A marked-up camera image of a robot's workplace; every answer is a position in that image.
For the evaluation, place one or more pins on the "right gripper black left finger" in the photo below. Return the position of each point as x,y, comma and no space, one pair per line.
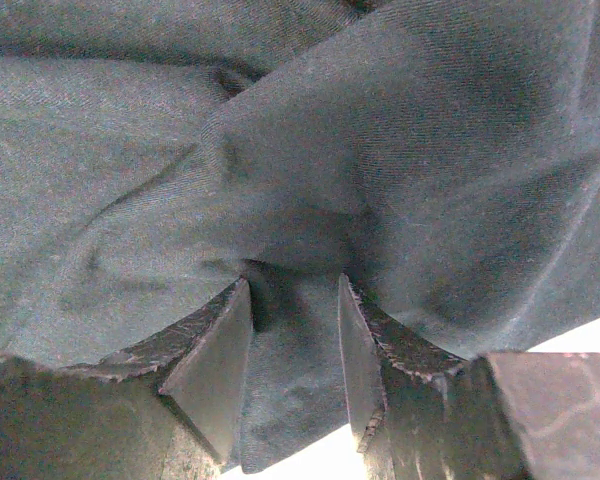
167,407

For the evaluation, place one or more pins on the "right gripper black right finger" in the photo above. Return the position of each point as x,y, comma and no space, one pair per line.
417,411

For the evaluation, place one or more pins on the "black t shirt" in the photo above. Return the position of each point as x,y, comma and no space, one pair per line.
445,155

